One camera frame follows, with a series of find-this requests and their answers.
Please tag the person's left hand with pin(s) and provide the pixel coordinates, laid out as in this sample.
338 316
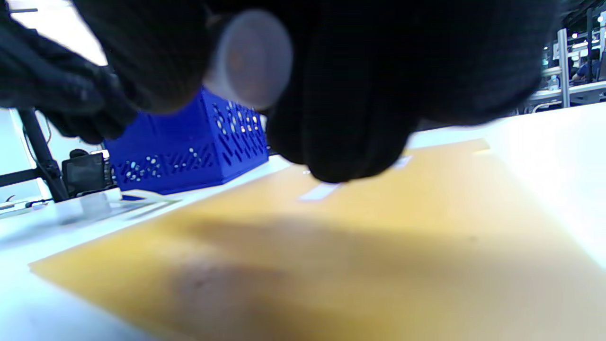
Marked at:
57 85

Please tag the person's right hand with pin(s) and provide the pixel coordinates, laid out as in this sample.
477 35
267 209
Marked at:
378 71

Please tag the translucent glue stick cap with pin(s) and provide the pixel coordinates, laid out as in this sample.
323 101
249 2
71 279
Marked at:
95 204

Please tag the translucent glue stick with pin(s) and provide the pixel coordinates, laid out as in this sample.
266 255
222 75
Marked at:
251 59

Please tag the orange L-shaped folder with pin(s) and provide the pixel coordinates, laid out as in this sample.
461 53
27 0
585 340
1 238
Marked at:
378 260

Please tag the black tripod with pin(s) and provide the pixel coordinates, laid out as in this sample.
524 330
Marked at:
42 151

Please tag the white lined label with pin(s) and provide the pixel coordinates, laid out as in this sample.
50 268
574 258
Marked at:
401 162

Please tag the white paper strip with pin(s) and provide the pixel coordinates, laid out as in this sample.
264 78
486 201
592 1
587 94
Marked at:
319 192

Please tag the blue plastic file rack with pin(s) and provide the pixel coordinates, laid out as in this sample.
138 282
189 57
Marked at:
189 151

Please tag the black camera box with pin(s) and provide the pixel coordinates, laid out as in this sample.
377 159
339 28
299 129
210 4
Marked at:
85 173

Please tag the silver metal post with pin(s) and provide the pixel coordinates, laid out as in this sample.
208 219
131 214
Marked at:
564 71

